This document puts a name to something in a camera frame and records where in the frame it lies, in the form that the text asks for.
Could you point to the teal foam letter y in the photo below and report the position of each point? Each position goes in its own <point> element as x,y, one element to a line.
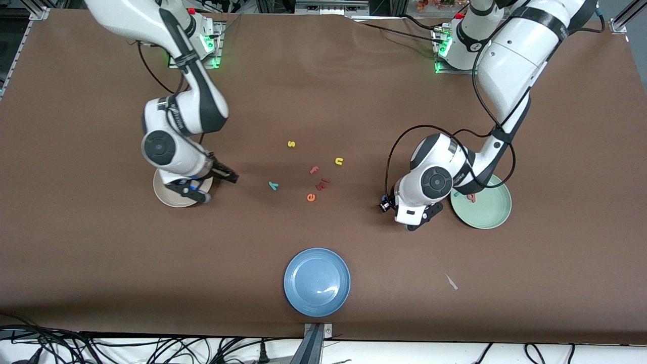
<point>274,186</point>

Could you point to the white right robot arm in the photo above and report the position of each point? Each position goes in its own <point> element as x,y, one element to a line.
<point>151,20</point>

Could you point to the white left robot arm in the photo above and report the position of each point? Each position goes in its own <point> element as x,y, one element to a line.
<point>510,60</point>

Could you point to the beige brown plate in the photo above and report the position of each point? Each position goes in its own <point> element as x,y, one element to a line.
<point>162,194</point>

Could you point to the green plate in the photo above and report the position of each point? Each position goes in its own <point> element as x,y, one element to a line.
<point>485,212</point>

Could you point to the white tape scrap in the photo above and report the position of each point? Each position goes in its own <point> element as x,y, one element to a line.
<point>451,282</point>

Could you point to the blue plate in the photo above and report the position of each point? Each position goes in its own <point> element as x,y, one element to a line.
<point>317,281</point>

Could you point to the brown table cover mat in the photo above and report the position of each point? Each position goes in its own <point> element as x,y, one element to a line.
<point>323,91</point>

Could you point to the orange flower decoration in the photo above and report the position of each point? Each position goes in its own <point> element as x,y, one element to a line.
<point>434,4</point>

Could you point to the aluminium corner extrusion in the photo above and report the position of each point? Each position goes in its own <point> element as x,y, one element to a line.
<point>39,11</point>
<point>619,24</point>

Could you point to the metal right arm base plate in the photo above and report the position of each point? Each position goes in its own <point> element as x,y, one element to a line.
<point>219,50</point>

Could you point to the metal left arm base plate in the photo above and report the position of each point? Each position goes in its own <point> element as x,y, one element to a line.
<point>455,71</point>

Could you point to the grey metal camera mount bracket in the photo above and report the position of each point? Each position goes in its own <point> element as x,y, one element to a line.
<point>316,349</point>

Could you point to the aluminium frame structure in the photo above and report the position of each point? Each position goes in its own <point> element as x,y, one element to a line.
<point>331,7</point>

